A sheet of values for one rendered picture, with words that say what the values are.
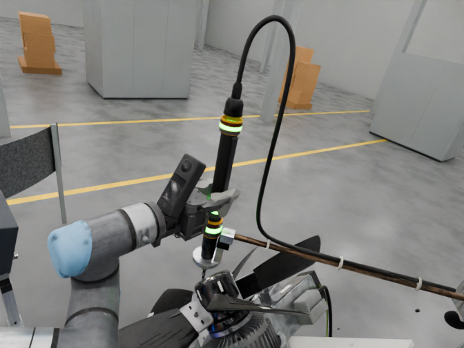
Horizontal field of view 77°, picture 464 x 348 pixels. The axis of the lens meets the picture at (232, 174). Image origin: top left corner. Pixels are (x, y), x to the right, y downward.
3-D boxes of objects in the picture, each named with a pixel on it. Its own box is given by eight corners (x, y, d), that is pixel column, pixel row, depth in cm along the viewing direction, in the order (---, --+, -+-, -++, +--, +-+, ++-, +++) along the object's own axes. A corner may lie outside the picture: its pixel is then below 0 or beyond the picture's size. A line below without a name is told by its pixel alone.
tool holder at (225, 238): (230, 255, 76) (237, 225, 71) (224, 275, 69) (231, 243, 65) (197, 246, 76) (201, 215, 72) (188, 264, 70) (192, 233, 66)
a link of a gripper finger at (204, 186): (213, 193, 71) (187, 207, 64) (217, 172, 69) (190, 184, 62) (223, 199, 70) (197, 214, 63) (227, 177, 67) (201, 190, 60)
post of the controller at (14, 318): (21, 321, 104) (11, 283, 95) (10, 326, 102) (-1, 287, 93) (18, 315, 106) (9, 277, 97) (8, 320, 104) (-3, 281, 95)
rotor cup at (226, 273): (257, 300, 91) (239, 261, 93) (234, 324, 79) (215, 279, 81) (222, 309, 98) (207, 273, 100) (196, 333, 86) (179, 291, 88)
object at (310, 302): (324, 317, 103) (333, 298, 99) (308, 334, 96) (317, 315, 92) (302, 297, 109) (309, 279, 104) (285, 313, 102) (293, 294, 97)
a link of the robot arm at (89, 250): (48, 263, 47) (41, 219, 43) (115, 238, 54) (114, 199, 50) (65, 295, 42) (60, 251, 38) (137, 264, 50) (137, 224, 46)
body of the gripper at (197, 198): (187, 213, 65) (137, 231, 57) (191, 179, 62) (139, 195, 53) (208, 232, 61) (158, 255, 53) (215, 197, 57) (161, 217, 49)
